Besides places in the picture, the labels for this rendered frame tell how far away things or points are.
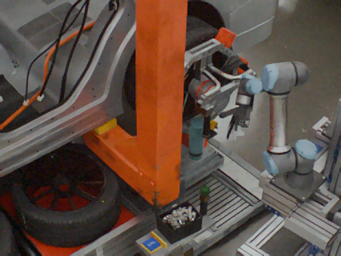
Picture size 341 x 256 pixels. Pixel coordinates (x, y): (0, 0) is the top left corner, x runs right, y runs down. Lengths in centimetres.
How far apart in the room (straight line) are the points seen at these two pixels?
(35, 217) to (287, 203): 135
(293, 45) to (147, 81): 291
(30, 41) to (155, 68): 125
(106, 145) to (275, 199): 97
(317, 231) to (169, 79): 104
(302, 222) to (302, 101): 203
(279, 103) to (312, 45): 282
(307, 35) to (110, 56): 280
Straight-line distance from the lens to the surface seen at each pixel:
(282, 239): 385
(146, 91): 305
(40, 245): 372
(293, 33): 592
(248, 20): 416
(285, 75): 298
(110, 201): 360
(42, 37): 395
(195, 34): 362
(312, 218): 328
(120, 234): 360
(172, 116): 315
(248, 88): 335
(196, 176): 424
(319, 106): 513
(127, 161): 356
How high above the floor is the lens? 317
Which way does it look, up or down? 39 degrees down
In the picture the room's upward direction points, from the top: 3 degrees clockwise
